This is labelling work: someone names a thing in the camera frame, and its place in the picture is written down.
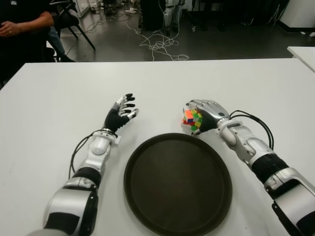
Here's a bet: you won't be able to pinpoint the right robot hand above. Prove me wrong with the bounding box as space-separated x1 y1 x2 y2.
183 99 231 136

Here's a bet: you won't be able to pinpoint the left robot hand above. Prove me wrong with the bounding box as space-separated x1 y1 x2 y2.
104 92 139 132

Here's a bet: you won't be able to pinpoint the multicolour Rubik's cube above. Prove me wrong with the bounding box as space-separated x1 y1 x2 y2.
181 106 204 131

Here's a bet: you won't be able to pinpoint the dark brown round plate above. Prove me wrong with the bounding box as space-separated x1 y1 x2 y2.
123 132 233 236

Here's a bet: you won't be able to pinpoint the black office chair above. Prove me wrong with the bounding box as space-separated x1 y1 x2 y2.
49 0 96 51

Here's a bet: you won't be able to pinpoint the white side table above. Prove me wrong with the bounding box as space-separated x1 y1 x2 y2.
287 46 315 73

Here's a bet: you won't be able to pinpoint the white humanoid robot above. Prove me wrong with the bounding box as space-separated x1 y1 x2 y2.
163 0 184 35

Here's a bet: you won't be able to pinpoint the black equipment case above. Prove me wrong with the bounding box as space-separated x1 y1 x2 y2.
141 0 164 31

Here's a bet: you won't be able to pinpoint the seated person black shirt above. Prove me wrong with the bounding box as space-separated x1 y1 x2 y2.
0 0 56 84

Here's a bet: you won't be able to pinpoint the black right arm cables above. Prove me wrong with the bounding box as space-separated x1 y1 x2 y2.
228 110 275 150

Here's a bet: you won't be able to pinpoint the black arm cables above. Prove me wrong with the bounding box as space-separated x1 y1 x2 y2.
68 132 97 178
228 110 275 150

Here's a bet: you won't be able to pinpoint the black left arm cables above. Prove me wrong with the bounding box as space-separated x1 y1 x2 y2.
68 132 97 178

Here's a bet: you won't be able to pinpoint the white tangled floor cable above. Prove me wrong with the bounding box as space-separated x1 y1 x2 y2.
125 19 190 62

